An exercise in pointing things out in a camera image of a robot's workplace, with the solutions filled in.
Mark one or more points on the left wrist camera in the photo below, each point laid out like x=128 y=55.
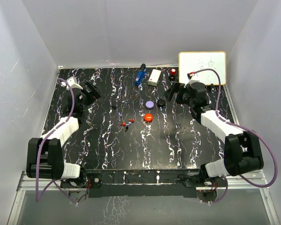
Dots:
x=73 y=83

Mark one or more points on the orange earbud case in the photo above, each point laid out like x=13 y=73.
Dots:
x=148 y=117

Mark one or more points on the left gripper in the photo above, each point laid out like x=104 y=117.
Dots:
x=95 y=91

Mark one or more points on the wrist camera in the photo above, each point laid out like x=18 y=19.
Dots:
x=192 y=77
x=73 y=83

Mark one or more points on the white whiteboard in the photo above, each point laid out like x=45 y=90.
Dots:
x=194 y=61

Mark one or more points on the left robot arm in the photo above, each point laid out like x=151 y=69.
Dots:
x=45 y=159

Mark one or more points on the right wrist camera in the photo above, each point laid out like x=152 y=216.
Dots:
x=192 y=77

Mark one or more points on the aluminium rail frame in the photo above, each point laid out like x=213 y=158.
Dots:
x=144 y=198

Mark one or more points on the purple earbud case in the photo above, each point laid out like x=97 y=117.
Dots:
x=149 y=104

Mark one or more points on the white box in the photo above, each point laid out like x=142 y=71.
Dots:
x=154 y=77

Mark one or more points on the red black button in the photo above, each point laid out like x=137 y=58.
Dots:
x=172 y=74

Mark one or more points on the blue black tool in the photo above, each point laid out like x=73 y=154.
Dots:
x=140 y=75

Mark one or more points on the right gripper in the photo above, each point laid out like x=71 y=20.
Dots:
x=169 y=93

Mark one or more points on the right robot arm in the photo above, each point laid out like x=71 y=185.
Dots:
x=242 y=151

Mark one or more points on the black earbud case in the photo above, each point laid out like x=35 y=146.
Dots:
x=161 y=103

